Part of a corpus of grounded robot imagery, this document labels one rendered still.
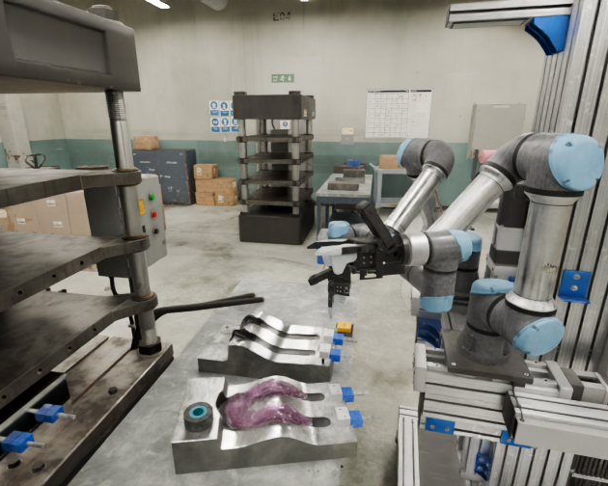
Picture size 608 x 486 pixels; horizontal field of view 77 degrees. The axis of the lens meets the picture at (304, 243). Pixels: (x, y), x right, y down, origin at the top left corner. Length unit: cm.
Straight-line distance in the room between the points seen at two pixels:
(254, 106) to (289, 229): 170
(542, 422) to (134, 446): 114
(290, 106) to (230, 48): 338
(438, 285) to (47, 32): 115
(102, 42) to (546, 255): 137
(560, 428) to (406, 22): 721
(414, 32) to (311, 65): 189
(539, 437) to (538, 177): 68
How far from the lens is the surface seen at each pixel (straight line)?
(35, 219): 550
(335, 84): 779
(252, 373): 150
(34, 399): 140
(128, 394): 161
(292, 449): 119
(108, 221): 174
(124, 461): 133
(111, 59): 145
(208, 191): 817
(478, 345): 125
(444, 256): 89
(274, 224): 544
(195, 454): 120
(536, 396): 135
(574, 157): 99
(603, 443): 133
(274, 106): 525
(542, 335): 111
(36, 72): 121
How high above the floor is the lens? 171
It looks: 18 degrees down
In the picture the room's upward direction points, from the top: straight up
